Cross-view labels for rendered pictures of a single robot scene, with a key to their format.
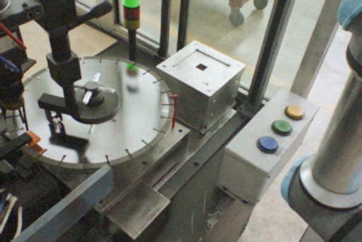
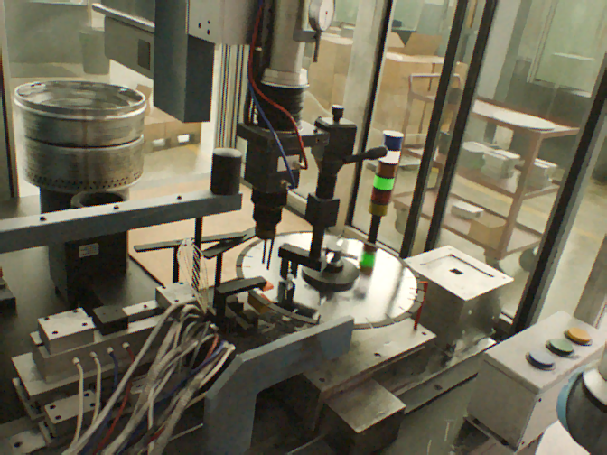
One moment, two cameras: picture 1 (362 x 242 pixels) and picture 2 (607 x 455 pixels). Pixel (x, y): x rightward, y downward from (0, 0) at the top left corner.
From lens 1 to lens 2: 35 cm
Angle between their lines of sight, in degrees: 23
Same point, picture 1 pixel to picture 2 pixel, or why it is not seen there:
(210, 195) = (454, 426)
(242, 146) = (507, 356)
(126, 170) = (355, 357)
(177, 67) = (425, 266)
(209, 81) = (465, 286)
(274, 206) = not seen: outside the picture
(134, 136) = (376, 308)
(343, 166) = not seen: outside the picture
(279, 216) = not seen: outside the picture
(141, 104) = (384, 283)
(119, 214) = (340, 403)
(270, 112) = (545, 330)
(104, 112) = (343, 280)
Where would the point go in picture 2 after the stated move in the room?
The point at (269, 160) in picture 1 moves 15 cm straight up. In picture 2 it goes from (542, 376) to (572, 300)
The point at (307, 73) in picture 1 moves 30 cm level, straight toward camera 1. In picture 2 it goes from (595, 293) to (550, 357)
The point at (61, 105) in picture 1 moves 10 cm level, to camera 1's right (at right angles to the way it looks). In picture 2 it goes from (303, 255) to (360, 269)
